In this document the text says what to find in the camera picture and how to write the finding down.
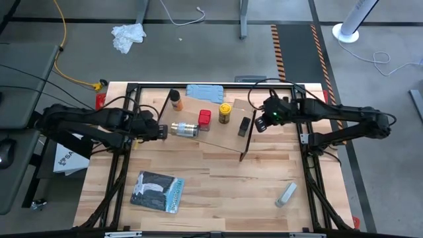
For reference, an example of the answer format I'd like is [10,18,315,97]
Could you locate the red box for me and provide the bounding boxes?
[198,109,212,132]

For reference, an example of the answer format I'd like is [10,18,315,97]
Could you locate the grey floor outlet box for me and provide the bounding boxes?
[234,75,267,83]

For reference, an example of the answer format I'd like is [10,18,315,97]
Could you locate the orange spice bottle black cap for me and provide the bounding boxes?
[169,89,184,112]

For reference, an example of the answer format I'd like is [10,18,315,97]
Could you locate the white printed box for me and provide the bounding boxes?
[52,132,91,176]

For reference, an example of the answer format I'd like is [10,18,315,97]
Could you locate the white tower fan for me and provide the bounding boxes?
[332,0,379,44]

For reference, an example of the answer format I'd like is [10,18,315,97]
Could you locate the black striped floor cable cover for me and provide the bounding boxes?
[270,23,348,146]

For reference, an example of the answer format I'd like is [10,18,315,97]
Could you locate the clear spice jar tan lid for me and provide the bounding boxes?
[170,121,200,138]

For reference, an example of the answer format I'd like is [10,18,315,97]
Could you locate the grey desk leg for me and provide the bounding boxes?
[135,0,150,24]
[239,0,249,40]

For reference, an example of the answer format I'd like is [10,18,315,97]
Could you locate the wooden shelf black metal legs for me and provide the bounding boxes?
[157,89,258,163]

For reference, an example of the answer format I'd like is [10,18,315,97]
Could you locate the yellow extension cable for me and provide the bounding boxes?
[52,0,103,92]

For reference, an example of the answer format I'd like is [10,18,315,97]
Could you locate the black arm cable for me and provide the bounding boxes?
[247,77,307,112]
[98,95,160,120]

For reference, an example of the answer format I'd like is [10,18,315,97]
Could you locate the metal caster wheel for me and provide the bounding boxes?
[30,198,48,212]

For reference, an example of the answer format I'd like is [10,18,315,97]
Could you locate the small black spice tin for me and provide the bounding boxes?
[237,116,252,138]

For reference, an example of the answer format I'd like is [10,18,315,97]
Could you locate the black desk leg frame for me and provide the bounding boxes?
[21,108,93,209]

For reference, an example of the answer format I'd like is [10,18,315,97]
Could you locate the crumpled white cloth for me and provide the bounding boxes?
[110,22,147,55]

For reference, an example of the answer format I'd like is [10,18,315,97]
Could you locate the blue-grey moulded tray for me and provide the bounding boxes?
[185,84,225,104]

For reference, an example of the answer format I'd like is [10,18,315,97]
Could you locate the white fan cable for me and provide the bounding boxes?
[336,39,423,77]

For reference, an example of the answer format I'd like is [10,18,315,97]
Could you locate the black computer mouse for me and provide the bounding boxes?
[0,138,17,170]

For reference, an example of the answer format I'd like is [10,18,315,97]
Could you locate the black aluminium table frame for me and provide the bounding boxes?
[77,82,354,234]

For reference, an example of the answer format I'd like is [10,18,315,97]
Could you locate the small cardboard box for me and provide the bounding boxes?
[233,98,255,113]

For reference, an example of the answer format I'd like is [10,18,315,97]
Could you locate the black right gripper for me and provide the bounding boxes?
[254,96,293,134]

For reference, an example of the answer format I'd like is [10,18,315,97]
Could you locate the grey desk top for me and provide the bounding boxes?
[0,128,41,216]
[0,42,60,130]

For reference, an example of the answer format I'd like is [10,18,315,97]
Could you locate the grey metal bar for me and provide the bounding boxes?
[408,89,423,123]

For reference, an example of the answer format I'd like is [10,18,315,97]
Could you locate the spice jar yellow lid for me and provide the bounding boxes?
[218,102,233,125]

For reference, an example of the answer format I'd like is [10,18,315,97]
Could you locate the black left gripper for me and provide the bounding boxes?
[132,110,169,141]

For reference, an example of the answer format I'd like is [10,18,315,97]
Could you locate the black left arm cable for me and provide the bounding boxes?
[98,95,160,120]

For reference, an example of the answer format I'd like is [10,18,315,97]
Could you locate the Yellowstone picture book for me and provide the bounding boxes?
[129,170,186,215]

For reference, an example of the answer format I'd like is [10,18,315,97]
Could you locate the grey silver bar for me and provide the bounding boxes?
[274,182,298,208]

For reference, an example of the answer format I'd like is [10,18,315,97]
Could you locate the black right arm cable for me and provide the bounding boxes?
[247,77,307,112]

